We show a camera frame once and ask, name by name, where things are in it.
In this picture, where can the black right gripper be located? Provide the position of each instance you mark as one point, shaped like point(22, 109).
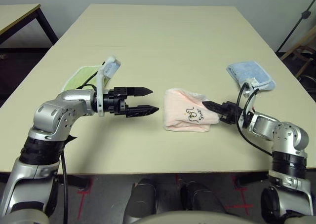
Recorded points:
point(232, 111)

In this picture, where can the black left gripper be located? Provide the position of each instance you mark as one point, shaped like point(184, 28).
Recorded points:
point(114, 101)

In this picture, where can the pink terry towel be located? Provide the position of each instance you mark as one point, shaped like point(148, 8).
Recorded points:
point(177, 110)

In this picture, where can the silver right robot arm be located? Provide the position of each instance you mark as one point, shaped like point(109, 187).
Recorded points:
point(288, 135)

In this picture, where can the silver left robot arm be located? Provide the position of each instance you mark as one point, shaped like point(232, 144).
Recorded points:
point(54, 113)

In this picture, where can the blue folded towel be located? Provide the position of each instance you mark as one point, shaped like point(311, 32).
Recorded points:
point(249, 71)

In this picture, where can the green folded towel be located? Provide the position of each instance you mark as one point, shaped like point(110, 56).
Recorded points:
point(76, 79)

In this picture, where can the black robot right foot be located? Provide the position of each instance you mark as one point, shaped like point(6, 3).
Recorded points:
point(201, 197)

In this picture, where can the black robot foot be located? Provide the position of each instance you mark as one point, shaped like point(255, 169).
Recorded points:
point(201, 197)
point(142, 199)

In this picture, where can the black robot left foot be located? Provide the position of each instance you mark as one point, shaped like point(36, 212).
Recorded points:
point(142, 199)

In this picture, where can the red floor tape cross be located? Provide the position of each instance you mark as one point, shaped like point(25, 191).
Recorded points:
point(82, 201)
point(243, 205)

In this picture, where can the black table foot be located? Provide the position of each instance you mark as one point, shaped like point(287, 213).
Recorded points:
point(74, 182)

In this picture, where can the beige robot torso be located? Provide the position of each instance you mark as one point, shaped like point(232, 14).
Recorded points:
point(187, 217)

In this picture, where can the wooden stool green cushion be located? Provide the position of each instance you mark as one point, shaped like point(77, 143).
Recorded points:
point(306, 37)

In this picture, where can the black tripod stand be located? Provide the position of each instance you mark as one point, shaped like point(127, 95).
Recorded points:
point(304, 13)

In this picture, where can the small white floor item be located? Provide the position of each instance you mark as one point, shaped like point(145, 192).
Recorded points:
point(2, 56)

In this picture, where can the beige black-framed side table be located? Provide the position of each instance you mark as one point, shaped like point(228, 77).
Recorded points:
point(12, 13)

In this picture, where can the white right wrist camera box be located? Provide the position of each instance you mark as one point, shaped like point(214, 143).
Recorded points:
point(250, 82)

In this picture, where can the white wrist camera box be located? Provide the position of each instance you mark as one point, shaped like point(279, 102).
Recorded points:
point(111, 66)
point(250, 82)

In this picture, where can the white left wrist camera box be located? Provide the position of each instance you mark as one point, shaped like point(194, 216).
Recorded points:
point(111, 66)

